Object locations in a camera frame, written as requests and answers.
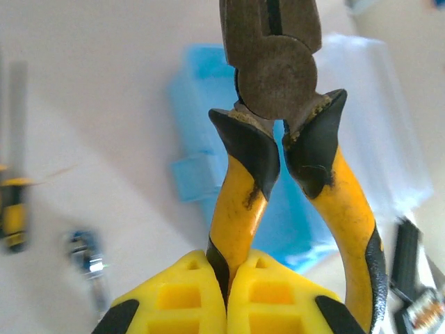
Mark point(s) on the blue plastic tool box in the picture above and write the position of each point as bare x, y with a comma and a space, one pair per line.
198, 104

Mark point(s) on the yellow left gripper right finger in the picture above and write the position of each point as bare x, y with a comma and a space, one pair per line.
271, 306

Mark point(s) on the black connector board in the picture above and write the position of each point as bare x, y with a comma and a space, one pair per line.
422, 309

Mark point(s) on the chrome metal fitting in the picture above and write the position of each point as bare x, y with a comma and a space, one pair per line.
87, 257

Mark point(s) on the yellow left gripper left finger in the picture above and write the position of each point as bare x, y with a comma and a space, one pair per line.
180, 306

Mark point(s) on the yellow black screwdriver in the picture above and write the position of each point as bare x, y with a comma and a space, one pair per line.
15, 212

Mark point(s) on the yellow black long-nose pliers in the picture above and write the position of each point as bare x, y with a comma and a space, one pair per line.
278, 80

